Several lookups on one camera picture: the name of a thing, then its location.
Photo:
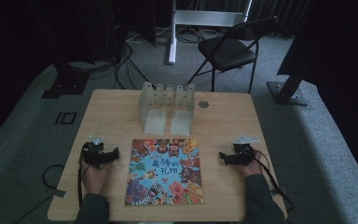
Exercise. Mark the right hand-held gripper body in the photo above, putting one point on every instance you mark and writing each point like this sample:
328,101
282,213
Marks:
244,154

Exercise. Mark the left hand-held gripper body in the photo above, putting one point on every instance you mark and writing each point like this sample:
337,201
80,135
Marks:
93,154

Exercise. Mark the colourful picture book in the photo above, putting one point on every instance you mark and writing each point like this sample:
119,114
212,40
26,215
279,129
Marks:
164,172

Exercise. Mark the clear acrylic book rack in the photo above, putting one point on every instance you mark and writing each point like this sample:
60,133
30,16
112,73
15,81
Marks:
167,102

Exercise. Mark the person's right hand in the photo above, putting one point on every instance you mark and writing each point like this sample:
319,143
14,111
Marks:
253,169

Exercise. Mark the person's left hand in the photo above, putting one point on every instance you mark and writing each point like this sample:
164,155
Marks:
94,180

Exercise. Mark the grey tape piece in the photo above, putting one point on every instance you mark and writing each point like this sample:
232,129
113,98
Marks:
56,193

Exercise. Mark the round grey table grommet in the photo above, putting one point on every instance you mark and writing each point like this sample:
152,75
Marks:
203,104

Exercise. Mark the black stand base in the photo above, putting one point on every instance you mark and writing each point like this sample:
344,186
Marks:
66,84
287,93

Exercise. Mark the black folding chair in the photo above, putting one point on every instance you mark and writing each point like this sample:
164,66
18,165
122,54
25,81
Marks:
230,53

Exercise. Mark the dark curtain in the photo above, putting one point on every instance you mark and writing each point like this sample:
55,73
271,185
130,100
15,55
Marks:
279,15

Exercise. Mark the white metal stand frame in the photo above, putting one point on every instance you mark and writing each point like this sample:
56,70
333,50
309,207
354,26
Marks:
174,37

